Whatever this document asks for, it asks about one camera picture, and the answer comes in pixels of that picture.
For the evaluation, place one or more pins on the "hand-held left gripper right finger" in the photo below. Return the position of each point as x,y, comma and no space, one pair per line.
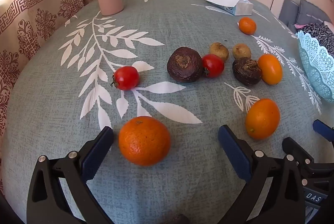
234,153

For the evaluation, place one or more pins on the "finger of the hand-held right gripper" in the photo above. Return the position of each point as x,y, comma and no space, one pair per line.
296,148
323,129

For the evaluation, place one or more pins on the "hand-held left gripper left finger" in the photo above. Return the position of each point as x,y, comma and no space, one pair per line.
96,156

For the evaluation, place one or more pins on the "oval orange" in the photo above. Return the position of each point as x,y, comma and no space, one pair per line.
270,69
262,118

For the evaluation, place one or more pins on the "large round orange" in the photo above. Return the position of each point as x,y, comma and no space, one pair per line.
144,140

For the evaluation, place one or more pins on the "light blue lattice plastic basket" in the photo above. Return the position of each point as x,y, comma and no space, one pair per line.
317,65

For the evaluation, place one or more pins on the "small dark beetroot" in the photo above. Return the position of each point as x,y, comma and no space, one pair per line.
246,72

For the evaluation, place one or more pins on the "red tomato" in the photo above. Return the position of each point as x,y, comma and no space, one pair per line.
214,66
126,78

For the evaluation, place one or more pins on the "leopard print cloth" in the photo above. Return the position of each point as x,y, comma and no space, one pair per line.
321,30

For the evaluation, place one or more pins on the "large dark beetroot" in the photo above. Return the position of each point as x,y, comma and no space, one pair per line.
184,67

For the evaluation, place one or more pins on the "right small potato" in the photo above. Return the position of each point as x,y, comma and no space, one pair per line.
241,50

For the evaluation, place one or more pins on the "small potato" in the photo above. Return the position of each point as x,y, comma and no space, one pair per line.
219,50
241,50

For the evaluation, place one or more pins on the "left small potato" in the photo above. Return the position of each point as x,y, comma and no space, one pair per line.
219,50

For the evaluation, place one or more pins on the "grey upholstered bed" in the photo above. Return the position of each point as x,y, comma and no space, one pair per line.
308,10

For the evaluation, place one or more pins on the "small round mandarin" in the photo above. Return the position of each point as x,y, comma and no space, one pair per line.
247,25

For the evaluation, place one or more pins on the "tissue box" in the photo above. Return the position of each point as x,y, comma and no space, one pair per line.
241,9

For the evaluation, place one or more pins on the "beige patterned curtain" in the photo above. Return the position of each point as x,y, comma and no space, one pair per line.
39,20

